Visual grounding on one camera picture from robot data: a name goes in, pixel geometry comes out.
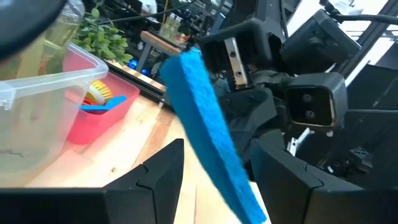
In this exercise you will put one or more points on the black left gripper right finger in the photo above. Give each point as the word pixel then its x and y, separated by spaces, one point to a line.
pixel 311 202

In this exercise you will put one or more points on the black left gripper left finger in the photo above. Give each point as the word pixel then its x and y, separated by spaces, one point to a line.
pixel 93 205

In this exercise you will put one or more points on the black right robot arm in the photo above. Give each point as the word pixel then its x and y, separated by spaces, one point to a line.
pixel 373 109

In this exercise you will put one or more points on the blue sponge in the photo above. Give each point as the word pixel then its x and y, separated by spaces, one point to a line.
pixel 202 124

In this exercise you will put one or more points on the black camera mount edge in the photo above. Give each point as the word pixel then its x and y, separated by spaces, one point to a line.
pixel 25 21

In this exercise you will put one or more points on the small green potted plant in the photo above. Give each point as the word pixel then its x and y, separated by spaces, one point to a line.
pixel 102 40

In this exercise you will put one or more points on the computer tower with blue light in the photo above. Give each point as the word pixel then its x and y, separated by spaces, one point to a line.
pixel 136 65

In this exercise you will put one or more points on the silver aluminium rail strip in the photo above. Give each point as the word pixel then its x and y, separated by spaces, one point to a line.
pixel 297 143

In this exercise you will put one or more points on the red dish brush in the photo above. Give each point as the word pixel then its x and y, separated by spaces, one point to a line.
pixel 87 101

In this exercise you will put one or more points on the tall clear plastic bin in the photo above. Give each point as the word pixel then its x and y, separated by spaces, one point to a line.
pixel 37 124

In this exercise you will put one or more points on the background soap pump bottle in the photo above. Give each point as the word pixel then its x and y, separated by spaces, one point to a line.
pixel 177 28
pixel 167 26

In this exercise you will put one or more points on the wooden background table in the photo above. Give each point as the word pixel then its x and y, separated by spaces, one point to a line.
pixel 161 43

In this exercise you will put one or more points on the red plastic bin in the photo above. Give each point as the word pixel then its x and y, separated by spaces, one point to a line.
pixel 102 124

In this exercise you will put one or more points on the yellow-green dish brush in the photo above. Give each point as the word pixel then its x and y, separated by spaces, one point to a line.
pixel 99 91

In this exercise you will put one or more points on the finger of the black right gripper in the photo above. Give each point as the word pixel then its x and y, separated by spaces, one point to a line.
pixel 248 112
pixel 248 29

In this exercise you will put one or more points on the blue dish brush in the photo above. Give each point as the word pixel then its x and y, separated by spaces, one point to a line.
pixel 105 105

